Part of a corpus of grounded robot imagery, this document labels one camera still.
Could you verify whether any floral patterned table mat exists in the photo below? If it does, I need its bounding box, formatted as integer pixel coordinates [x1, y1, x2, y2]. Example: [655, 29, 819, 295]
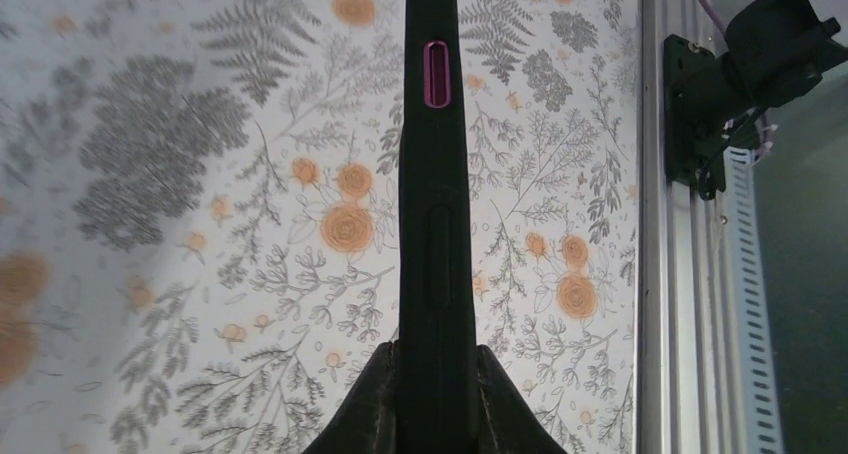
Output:
[1, 0, 639, 453]

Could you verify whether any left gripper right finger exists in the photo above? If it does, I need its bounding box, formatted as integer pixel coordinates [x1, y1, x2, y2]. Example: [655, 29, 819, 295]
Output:
[477, 345, 566, 454]

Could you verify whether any slotted grey cable duct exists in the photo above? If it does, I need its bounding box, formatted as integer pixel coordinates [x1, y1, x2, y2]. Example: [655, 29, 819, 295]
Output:
[722, 148, 784, 453]

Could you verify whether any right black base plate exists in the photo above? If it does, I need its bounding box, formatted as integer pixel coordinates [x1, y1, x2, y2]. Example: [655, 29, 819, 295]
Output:
[663, 34, 753, 201]

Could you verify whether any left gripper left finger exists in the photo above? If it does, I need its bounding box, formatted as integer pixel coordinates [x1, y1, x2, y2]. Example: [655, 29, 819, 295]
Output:
[305, 342, 397, 454]

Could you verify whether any aluminium mounting rail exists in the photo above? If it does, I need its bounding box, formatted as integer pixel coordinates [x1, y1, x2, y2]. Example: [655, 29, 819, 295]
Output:
[634, 0, 733, 453]

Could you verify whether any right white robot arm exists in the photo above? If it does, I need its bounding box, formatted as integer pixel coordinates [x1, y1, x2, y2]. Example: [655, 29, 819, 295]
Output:
[640, 0, 847, 122]

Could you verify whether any phone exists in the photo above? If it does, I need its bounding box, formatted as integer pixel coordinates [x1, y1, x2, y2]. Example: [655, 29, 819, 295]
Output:
[396, 0, 479, 453]

